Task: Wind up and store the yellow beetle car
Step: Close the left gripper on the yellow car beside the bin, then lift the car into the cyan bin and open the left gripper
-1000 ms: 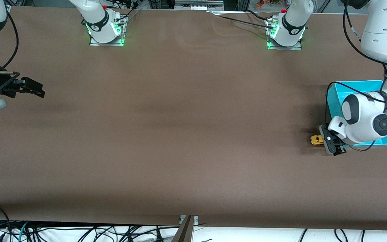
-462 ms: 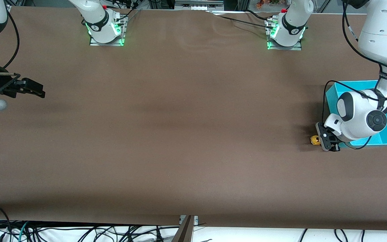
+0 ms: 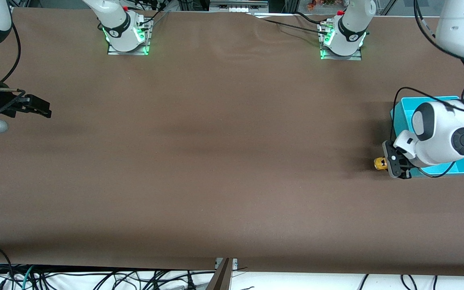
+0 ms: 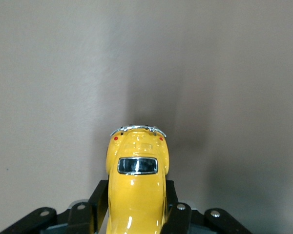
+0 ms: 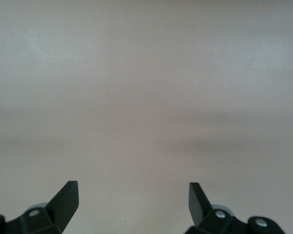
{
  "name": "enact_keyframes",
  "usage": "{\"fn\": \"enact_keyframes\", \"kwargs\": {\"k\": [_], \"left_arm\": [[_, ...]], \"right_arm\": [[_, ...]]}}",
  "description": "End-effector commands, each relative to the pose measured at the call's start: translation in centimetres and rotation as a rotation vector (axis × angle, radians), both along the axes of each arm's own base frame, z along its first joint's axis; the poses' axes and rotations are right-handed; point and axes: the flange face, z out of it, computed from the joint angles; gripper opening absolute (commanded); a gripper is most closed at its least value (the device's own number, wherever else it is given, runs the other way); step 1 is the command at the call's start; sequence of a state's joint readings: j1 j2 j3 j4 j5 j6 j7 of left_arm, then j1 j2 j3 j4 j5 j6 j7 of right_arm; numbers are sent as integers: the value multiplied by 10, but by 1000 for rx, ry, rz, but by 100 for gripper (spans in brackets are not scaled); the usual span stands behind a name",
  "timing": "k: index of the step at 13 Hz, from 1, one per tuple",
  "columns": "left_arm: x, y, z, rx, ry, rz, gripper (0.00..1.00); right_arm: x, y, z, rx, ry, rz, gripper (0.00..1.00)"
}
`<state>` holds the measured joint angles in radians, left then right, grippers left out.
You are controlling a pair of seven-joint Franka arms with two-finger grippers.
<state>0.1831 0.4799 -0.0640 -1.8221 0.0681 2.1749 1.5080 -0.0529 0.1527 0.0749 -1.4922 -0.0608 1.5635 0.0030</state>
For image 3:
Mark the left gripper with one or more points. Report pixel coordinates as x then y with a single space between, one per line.
403 175

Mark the yellow toy beetle car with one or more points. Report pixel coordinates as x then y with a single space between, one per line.
379 164

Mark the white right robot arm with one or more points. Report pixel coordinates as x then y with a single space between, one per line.
115 20

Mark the cyan plastic storage box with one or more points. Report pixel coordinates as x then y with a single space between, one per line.
405 117

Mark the white power strip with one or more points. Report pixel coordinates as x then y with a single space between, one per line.
238 6

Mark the metal table edge bracket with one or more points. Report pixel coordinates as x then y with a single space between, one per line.
224 278

